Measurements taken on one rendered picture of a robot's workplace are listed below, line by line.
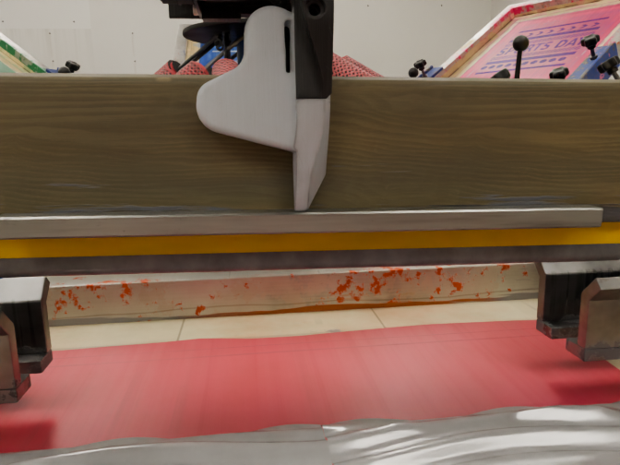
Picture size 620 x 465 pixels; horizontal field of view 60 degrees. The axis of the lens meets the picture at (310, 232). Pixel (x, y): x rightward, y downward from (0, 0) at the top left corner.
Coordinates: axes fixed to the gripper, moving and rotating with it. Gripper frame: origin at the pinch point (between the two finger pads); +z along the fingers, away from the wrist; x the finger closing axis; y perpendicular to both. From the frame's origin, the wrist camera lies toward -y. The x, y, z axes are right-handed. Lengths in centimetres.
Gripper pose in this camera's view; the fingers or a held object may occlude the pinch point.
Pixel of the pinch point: (309, 180)
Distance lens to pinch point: 28.4
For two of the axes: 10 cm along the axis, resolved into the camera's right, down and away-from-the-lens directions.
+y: -9.9, 0.3, -1.1
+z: 0.1, 9.8, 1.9
